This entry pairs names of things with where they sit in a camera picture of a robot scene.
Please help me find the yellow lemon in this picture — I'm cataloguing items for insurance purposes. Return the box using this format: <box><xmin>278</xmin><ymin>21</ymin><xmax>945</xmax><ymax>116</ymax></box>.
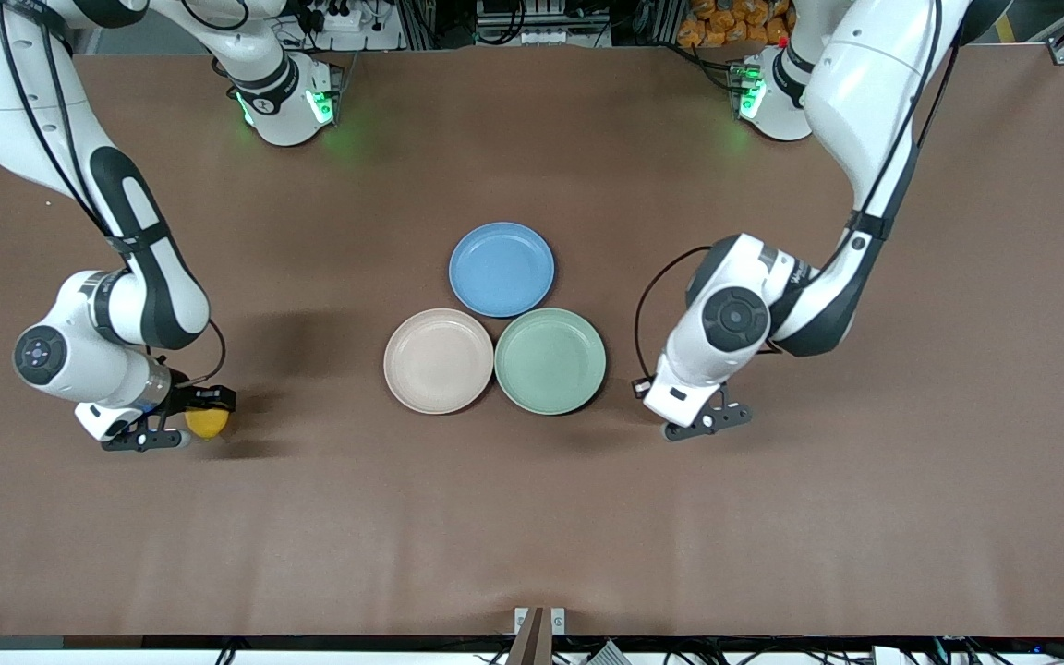
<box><xmin>185</xmin><ymin>406</ymin><xmax>231</xmax><ymax>441</ymax></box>

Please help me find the pale green plate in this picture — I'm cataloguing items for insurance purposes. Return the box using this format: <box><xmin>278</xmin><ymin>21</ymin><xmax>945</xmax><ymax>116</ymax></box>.
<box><xmin>494</xmin><ymin>308</ymin><xmax>607</xmax><ymax>416</ymax></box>

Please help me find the brown table cover sheet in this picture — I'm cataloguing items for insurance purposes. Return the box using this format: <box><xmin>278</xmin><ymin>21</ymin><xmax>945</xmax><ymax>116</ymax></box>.
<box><xmin>0</xmin><ymin>44</ymin><xmax>1064</xmax><ymax>638</ymax></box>

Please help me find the blue plate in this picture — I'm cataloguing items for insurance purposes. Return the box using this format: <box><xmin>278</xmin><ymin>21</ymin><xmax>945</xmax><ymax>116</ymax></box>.
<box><xmin>448</xmin><ymin>222</ymin><xmax>556</xmax><ymax>320</ymax></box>

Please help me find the beige plate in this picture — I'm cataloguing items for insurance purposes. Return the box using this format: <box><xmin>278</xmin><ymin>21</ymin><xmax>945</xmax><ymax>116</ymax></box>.
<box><xmin>383</xmin><ymin>308</ymin><xmax>495</xmax><ymax>416</ymax></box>

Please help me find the white electronics box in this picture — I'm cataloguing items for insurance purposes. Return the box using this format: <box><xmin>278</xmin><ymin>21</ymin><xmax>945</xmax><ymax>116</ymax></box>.
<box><xmin>475</xmin><ymin>0</ymin><xmax>621</xmax><ymax>47</ymax></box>

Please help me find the bag of orange items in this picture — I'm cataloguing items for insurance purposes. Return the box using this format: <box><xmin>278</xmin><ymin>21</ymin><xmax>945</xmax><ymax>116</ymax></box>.
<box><xmin>675</xmin><ymin>0</ymin><xmax>796</xmax><ymax>49</ymax></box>

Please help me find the white power strip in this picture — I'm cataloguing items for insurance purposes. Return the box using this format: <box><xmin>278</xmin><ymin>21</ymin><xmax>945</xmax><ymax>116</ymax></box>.
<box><xmin>296</xmin><ymin>0</ymin><xmax>404</xmax><ymax>52</ymax></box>

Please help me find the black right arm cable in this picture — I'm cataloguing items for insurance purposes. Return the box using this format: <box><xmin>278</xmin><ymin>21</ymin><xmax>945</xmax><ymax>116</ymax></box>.
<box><xmin>0</xmin><ymin>0</ymin><xmax>228</xmax><ymax>389</ymax></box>

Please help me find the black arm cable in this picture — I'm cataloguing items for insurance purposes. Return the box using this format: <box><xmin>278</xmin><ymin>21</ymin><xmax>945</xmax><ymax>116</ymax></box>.
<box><xmin>0</xmin><ymin>0</ymin><xmax>228</xmax><ymax>389</ymax></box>
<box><xmin>633</xmin><ymin>0</ymin><xmax>962</xmax><ymax>381</ymax></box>

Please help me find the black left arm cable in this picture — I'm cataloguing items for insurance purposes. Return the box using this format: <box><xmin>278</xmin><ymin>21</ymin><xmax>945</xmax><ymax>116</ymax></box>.
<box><xmin>633</xmin><ymin>0</ymin><xmax>962</xmax><ymax>381</ymax></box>

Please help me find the wooden post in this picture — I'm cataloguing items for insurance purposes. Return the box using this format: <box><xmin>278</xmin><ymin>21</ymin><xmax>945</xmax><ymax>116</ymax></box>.
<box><xmin>506</xmin><ymin>607</ymin><xmax>553</xmax><ymax>665</ymax></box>

